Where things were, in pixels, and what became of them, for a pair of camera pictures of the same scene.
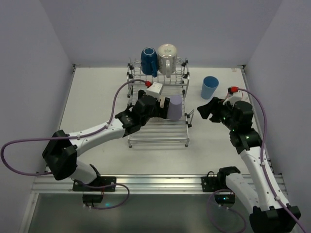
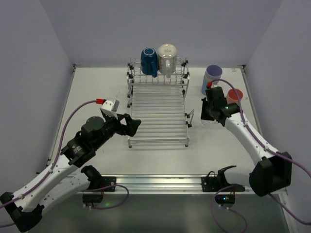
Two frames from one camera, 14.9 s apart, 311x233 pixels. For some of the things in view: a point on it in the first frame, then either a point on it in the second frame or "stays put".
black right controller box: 225,198 stays put
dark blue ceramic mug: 149,61 stays put
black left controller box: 92,198 stays put
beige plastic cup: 162,101 -> 206,79
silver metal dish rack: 161,130 stays put
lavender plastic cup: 175,108 -> 214,71
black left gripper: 162,110 -> 122,124
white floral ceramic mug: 166,58 stays put
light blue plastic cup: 209,85 stays put
